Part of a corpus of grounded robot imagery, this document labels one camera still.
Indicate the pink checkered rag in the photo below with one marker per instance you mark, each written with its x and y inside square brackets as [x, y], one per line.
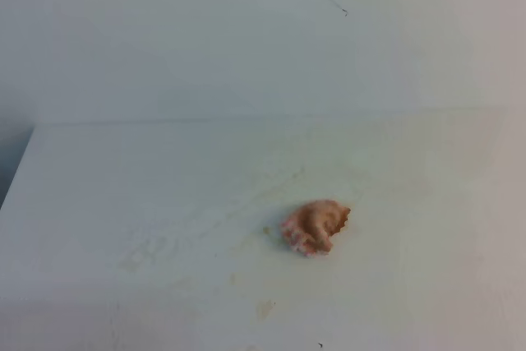
[309, 229]

